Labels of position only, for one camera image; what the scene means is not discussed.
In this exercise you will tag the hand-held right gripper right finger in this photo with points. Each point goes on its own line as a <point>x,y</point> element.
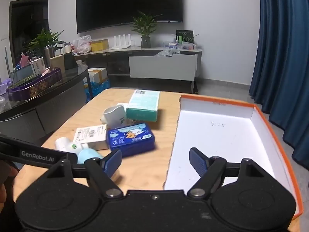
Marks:
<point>196,160</point>

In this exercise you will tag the red white plastic bag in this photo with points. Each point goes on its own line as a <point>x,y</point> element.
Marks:
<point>82,44</point>

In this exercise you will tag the blue plastic bag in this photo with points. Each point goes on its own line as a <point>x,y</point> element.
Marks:
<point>96,89</point>

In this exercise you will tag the small white labelled box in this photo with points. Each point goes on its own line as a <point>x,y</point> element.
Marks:
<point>90,135</point>

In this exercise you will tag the pile of small packets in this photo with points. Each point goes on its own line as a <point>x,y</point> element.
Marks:
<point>179,46</point>

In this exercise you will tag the bamboo plant in glass vase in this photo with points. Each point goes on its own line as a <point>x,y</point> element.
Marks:
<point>144,29</point>

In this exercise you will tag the yellow box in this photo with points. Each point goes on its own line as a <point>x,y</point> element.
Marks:
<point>99,45</point>

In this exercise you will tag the person's left hand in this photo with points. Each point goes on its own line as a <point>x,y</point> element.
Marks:
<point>6,176</point>

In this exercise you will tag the green leafy plant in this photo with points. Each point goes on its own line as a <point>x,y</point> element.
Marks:
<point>44,38</point>

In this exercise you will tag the white router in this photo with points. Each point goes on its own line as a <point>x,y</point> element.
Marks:
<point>123,40</point>

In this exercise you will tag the blue curtain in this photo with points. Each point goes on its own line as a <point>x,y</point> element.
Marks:
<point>282,53</point>

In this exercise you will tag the purple patterned tin box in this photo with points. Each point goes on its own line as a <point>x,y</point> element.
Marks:
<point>33,87</point>

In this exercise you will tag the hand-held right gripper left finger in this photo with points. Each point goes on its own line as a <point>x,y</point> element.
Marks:
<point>114,160</point>

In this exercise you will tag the blue cartoon tin case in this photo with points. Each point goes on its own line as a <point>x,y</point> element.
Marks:
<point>131,137</point>

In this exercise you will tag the dark curved counter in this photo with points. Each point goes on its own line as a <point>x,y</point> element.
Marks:
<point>48,94</point>

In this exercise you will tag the grey tv cabinet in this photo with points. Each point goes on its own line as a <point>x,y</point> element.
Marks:
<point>161,65</point>

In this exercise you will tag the white printed box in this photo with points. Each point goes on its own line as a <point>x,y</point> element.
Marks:
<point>38,66</point>

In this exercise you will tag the white cup with green leaf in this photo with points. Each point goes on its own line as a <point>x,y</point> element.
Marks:
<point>114,117</point>

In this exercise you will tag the white taped cardboard box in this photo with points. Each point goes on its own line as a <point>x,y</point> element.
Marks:
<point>97,74</point>

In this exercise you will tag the orange white cardboard box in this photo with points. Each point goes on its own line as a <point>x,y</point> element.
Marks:
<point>217,135</point>

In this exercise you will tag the beige box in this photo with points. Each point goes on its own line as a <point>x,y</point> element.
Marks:
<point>57,64</point>

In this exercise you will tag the green black box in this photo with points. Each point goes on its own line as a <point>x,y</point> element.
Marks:
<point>184,36</point>

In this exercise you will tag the light blue round object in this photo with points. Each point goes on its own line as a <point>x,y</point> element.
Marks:
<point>88,155</point>

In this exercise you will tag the white plug-in device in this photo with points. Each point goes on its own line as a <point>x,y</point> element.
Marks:
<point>64,143</point>

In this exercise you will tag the wall television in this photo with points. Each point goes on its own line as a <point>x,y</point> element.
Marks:
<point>128,3</point>

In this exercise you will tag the teal cardboard box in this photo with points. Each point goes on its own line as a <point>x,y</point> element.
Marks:
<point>143,102</point>

